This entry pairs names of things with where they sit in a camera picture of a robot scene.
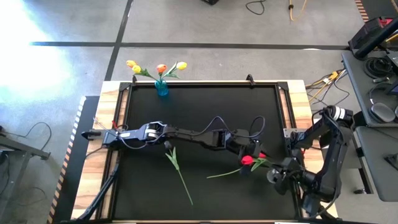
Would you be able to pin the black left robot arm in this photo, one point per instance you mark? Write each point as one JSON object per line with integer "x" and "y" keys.
{"x": 192, "y": 135}

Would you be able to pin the black clamp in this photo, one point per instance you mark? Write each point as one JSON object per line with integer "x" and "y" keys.
{"x": 250, "y": 80}
{"x": 134, "y": 80}

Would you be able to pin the orange tulip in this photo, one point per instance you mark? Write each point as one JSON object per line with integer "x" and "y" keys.
{"x": 161, "y": 68}

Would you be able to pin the black tulip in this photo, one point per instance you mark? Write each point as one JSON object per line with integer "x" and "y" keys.
{"x": 168, "y": 145}

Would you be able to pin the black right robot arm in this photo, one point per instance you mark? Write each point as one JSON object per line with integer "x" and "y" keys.
{"x": 329, "y": 161}

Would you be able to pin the black wedge object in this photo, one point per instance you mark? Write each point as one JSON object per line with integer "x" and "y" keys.
{"x": 393, "y": 161}

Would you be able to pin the black bar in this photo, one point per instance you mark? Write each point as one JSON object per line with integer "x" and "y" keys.
{"x": 373, "y": 42}

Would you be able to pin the yellow tulip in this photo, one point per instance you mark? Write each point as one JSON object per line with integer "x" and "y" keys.
{"x": 182, "y": 65}
{"x": 131, "y": 63}
{"x": 136, "y": 68}

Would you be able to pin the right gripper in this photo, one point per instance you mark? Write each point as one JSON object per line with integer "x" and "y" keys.
{"x": 297, "y": 174}

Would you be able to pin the black mat striped edge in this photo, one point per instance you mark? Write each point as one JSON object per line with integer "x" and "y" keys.
{"x": 66, "y": 186}

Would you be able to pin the black caster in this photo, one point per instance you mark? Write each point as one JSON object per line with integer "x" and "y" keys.
{"x": 360, "y": 191}

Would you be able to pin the black diagonal strut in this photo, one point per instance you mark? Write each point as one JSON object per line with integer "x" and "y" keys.
{"x": 99, "y": 194}

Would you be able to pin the grey side desk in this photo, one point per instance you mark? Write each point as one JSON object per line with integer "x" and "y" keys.
{"x": 357, "y": 81}
{"x": 379, "y": 180}

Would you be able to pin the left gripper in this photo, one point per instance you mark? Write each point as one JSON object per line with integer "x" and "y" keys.
{"x": 248, "y": 143}

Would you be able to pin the black and red case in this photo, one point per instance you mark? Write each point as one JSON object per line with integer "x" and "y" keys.
{"x": 362, "y": 34}

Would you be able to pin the grey metal stand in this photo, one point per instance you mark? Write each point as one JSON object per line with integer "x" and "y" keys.
{"x": 21, "y": 149}

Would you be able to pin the blue glass vase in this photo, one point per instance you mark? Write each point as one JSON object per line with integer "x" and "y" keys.
{"x": 162, "y": 88}

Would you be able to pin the small red clip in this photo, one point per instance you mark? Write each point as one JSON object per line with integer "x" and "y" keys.
{"x": 114, "y": 124}

